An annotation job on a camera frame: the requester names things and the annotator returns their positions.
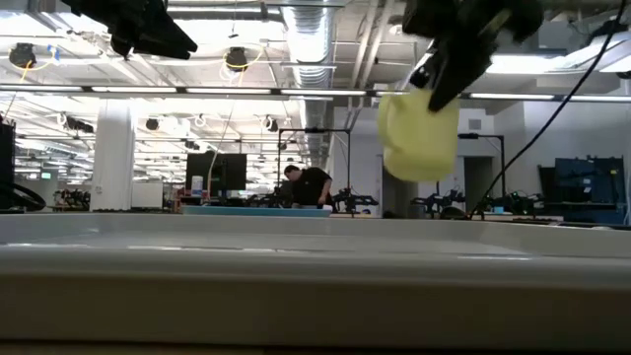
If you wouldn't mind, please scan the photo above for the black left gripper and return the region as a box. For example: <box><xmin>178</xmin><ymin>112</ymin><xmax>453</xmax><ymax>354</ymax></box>
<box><xmin>61</xmin><ymin>0</ymin><xmax>199</xmax><ymax>61</ymax></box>

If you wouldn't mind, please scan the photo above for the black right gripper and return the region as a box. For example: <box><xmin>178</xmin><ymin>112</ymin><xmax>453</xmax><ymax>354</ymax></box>
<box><xmin>401</xmin><ymin>0</ymin><xmax>544</xmax><ymax>113</ymax></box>

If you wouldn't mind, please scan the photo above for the yellow mug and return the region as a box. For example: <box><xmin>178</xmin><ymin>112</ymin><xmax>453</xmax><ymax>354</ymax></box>
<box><xmin>377</xmin><ymin>88</ymin><xmax>461</xmax><ymax>183</ymax></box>

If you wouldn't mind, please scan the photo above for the grey plastic tray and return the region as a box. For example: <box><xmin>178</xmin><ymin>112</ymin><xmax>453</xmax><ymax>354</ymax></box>
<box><xmin>0</xmin><ymin>212</ymin><xmax>631</xmax><ymax>347</ymax></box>

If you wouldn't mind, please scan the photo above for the long ceiling light strip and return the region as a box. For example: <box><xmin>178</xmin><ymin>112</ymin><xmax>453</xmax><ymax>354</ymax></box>
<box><xmin>0</xmin><ymin>84</ymin><xmax>631</xmax><ymax>103</ymax></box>

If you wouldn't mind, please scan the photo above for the white building column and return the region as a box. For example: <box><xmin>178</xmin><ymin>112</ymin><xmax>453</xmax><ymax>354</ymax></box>
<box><xmin>89</xmin><ymin>100</ymin><xmax>137</xmax><ymax>213</ymax></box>

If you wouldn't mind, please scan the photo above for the black monitor screen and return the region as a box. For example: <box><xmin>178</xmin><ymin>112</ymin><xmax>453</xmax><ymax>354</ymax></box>
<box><xmin>185</xmin><ymin>152</ymin><xmax>248</xmax><ymax>199</ymax></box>

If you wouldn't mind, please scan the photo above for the person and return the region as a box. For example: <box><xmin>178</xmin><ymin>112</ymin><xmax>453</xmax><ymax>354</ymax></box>
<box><xmin>283</xmin><ymin>164</ymin><xmax>334</xmax><ymax>210</ymax></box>

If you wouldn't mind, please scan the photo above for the blue storage bin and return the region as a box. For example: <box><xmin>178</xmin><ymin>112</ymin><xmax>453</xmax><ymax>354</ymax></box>
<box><xmin>553</xmin><ymin>155</ymin><xmax>628</xmax><ymax>224</ymax></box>

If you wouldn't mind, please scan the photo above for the black camera stand frame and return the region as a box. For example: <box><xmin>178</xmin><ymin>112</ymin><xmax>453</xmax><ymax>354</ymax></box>
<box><xmin>456</xmin><ymin>131</ymin><xmax>507</xmax><ymax>199</ymax></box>
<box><xmin>276</xmin><ymin>126</ymin><xmax>353</xmax><ymax>215</ymax></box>

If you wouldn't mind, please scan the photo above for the black ceiling cable reel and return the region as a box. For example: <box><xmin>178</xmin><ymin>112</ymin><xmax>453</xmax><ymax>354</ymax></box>
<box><xmin>8</xmin><ymin>41</ymin><xmax>38</xmax><ymax>69</ymax></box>
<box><xmin>224</xmin><ymin>45</ymin><xmax>250</xmax><ymax>73</ymax></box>

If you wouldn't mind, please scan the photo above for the thin dark right arm cable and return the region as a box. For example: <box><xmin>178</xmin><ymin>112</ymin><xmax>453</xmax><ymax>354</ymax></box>
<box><xmin>466</xmin><ymin>0</ymin><xmax>628</xmax><ymax>220</ymax></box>

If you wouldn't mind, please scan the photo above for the silver ceiling air duct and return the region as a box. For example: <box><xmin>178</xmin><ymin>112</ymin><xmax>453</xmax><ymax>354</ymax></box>
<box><xmin>279</xmin><ymin>3</ymin><xmax>337</xmax><ymax>170</ymax></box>

